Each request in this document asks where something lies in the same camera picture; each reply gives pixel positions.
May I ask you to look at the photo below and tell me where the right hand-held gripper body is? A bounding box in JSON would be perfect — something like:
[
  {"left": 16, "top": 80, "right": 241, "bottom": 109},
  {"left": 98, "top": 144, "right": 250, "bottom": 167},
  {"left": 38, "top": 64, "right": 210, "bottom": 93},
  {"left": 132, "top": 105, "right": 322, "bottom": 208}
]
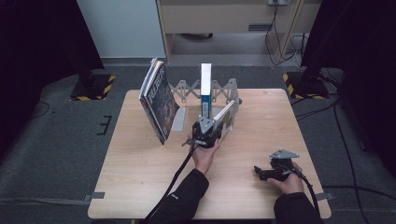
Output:
[{"left": 267, "top": 148, "right": 300, "bottom": 183}]

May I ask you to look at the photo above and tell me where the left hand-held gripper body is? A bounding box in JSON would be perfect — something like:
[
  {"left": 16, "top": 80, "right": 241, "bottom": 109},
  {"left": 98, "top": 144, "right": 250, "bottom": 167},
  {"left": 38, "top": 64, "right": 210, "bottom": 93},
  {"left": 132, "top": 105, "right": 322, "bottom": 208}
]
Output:
[{"left": 181, "top": 115, "right": 223, "bottom": 149}]

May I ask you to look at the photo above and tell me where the blue cover book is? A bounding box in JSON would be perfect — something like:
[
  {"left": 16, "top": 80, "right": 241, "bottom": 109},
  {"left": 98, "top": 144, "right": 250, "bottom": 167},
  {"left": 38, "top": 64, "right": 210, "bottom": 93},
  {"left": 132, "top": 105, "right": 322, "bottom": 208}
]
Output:
[{"left": 199, "top": 63, "right": 215, "bottom": 119}]

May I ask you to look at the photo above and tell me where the expandable grey metal book rack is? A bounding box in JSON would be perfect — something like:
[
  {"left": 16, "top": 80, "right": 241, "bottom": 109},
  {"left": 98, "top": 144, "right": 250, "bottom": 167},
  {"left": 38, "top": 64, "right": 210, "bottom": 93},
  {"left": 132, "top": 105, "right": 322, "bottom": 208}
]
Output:
[{"left": 170, "top": 77, "right": 243, "bottom": 133}]

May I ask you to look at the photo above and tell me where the dark cover magazine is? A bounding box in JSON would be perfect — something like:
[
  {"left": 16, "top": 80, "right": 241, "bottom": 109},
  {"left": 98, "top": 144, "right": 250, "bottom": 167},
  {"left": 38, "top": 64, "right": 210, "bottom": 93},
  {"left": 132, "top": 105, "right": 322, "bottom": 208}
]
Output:
[
  {"left": 143, "top": 62, "right": 182, "bottom": 146},
  {"left": 138, "top": 57, "right": 164, "bottom": 146}
]

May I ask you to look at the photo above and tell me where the person's right hand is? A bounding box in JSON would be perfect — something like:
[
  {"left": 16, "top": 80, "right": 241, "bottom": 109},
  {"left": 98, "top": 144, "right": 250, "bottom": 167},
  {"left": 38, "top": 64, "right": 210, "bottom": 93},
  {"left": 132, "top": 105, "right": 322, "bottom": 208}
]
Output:
[{"left": 267, "top": 161, "right": 304, "bottom": 196}]

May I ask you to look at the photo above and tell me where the person's left hand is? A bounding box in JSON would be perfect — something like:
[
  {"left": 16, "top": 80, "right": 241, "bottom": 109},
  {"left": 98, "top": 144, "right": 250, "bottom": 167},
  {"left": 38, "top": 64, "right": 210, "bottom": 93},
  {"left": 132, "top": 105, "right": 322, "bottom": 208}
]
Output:
[{"left": 190, "top": 138, "right": 221, "bottom": 175}]

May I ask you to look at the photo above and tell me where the grey tape piece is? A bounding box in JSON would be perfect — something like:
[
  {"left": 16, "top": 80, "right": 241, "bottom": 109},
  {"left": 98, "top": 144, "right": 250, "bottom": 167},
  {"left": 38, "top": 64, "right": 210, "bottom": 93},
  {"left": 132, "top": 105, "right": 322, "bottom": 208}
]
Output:
[
  {"left": 315, "top": 191, "right": 335, "bottom": 202},
  {"left": 83, "top": 191, "right": 106, "bottom": 203}
]

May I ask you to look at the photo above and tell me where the black stand with striped base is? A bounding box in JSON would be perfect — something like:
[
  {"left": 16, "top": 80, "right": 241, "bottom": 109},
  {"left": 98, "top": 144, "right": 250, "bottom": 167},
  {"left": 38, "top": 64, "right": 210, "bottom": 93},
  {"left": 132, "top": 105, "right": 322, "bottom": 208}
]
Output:
[
  {"left": 282, "top": 0, "right": 354, "bottom": 101},
  {"left": 69, "top": 55, "right": 117, "bottom": 102}
]

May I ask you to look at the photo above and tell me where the black tape floor mark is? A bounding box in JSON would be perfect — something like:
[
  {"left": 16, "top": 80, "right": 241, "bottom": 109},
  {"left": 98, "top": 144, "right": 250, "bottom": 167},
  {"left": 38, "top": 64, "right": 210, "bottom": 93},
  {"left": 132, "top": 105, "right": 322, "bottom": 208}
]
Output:
[{"left": 96, "top": 115, "right": 113, "bottom": 136}]

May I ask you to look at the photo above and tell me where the light wooden desk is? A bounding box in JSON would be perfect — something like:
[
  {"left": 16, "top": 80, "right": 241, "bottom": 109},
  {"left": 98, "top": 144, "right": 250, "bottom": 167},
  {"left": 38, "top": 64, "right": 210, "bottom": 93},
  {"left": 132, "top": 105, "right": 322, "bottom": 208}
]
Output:
[{"left": 155, "top": 0, "right": 323, "bottom": 63}]

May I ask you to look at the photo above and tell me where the white partition panel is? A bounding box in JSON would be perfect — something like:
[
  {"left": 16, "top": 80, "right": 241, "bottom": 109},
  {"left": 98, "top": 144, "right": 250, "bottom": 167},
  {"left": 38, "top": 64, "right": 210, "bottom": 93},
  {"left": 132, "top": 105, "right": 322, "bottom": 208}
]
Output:
[{"left": 76, "top": 0, "right": 166, "bottom": 59}]

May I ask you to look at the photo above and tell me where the black curtain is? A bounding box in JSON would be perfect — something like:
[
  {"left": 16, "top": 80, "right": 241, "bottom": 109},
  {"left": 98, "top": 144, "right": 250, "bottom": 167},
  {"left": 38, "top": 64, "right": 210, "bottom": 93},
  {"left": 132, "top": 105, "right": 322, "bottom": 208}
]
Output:
[
  {"left": 0, "top": 0, "right": 106, "bottom": 157},
  {"left": 300, "top": 0, "right": 396, "bottom": 171}
]

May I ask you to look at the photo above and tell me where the right hand-held gripper black cable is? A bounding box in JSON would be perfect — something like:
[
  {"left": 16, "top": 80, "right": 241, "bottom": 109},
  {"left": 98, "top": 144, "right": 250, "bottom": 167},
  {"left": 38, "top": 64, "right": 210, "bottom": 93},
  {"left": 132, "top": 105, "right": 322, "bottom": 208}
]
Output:
[{"left": 281, "top": 164, "right": 321, "bottom": 217}]

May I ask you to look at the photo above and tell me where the hand-held gripper black cable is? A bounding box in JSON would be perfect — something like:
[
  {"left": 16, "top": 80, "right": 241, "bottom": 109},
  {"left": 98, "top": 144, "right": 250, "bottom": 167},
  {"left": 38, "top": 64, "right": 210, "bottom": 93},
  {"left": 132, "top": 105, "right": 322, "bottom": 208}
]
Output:
[
  {"left": 281, "top": 164, "right": 321, "bottom": 217},
  {"left": 144, "top": 144, "right": 196, "bottom": 224}
]

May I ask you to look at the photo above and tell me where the left hand-held gripper black cable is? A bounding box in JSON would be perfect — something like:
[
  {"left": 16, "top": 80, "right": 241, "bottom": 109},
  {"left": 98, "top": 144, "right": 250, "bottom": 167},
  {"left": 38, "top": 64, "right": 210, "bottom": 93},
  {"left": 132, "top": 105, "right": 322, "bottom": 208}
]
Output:
[{"left": 144, "top": 144, "right": 196, "bottom": 224}]

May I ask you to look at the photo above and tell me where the long black floor cable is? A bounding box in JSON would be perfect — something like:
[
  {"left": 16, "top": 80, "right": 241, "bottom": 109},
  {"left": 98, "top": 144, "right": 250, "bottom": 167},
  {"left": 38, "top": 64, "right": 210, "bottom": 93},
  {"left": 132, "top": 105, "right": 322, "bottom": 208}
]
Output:
[{"left": 333, "top": 102, "right": 363, "bottom": 224}]

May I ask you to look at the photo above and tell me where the white floor cable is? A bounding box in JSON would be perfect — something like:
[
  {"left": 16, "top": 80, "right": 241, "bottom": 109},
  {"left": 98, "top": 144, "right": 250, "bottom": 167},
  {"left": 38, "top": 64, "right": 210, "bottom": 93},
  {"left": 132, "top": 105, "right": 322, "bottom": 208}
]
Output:
[{"left": 289, "top": 33, "right": 309, "bottom": 70}]

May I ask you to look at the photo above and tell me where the black hanging cable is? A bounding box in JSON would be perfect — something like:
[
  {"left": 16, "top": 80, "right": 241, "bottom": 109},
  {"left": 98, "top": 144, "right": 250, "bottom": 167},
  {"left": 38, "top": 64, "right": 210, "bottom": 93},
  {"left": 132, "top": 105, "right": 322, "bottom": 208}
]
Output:
[{"left": 264, "top": 1, "right": 302, "bottom": 67}]

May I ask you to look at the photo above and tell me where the black looped floor cable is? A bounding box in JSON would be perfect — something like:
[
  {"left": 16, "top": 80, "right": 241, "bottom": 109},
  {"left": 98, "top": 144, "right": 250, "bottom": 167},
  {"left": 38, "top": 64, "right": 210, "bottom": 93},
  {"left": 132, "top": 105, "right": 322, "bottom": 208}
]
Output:
[{"left": 31, "top": 101, "right": 50, "bottom": 119}]

